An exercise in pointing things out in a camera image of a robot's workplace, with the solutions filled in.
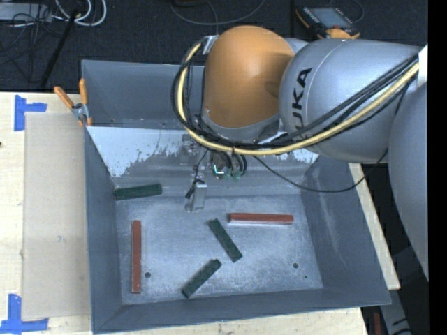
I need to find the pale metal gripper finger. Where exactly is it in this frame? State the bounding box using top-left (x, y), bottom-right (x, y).
top-left (193, 181), bottom-right (208, 211)
top-left (184, 186), bottom-right (198, 213)

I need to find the dark green flat block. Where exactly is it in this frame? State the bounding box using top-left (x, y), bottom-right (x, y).
top-left (207, 218), bottom-right (244, 264)
top-left (181, 258), bottom-right (223, 299)
top-left (113, 183), bottom-right (163, 202)

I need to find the grey metal bin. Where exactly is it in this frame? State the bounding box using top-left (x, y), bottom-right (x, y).
top-left (80, 59), bottom-right (393, 335)

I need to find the red-brown flat block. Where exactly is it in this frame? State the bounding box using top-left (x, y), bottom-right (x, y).
top-left (227, 212), bottom-right (295, 226)
top-left (131, 220), bottom-right (143, 295)

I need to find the pale flat board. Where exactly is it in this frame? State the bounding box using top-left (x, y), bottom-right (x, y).
top-left (21, 112), bottom-right (92, 321)

